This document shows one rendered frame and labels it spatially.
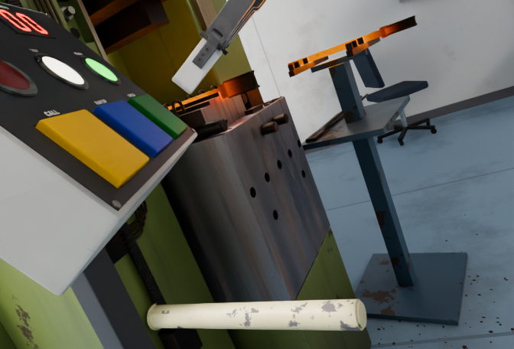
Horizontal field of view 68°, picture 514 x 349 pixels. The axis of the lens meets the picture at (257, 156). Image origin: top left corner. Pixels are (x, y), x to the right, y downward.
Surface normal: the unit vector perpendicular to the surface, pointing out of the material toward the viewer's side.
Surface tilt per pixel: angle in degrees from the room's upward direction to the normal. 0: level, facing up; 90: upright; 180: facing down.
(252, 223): 90
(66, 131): 60
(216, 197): 90
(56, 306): 90
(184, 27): 90
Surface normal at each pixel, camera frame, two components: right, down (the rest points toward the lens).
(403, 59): -0.26, 0.31
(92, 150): 0.64, -0.75
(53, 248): 0.00, 0.23
